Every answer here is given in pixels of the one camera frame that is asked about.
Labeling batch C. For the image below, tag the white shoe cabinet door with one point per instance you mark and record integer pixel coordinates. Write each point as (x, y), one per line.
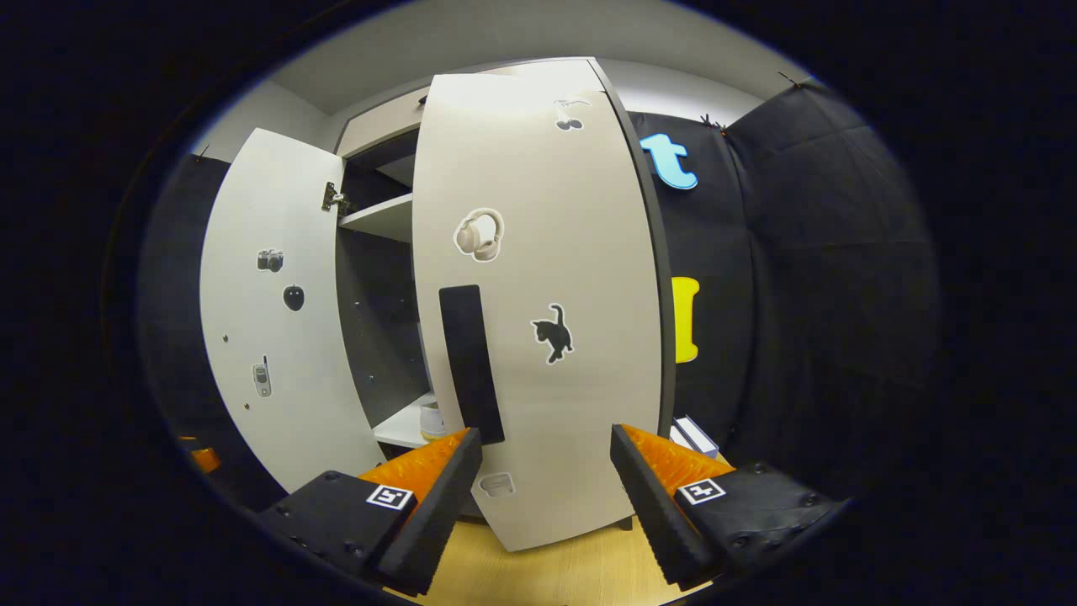
(589, 252)
(252, 337)

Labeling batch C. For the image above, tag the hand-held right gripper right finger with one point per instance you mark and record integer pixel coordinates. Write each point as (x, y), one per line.
(652, 505)

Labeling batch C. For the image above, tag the metal door hinge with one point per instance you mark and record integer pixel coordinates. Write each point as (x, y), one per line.
(334, 198)

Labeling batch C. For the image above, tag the white shoe cabinet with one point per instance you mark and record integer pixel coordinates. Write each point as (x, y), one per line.
(538, 168)

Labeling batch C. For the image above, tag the white cabinet drawer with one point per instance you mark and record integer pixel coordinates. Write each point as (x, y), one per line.
(370, 126)

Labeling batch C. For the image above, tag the white canvas shoe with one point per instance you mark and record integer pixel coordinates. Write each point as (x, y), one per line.
(432, 419)

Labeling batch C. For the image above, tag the white cabinet shelf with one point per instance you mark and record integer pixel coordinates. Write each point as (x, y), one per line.
(400, 429)
(383, 217)

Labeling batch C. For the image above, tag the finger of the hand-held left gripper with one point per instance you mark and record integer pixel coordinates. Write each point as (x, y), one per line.
(204, 459)

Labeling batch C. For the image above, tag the black backdrop cloth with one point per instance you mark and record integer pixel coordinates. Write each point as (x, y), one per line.
(168, 337)
(799, 295)

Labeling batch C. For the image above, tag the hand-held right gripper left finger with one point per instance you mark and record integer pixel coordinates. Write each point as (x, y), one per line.
(442, 505)

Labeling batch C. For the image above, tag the white box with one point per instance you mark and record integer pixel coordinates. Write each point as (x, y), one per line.
(697, 436)

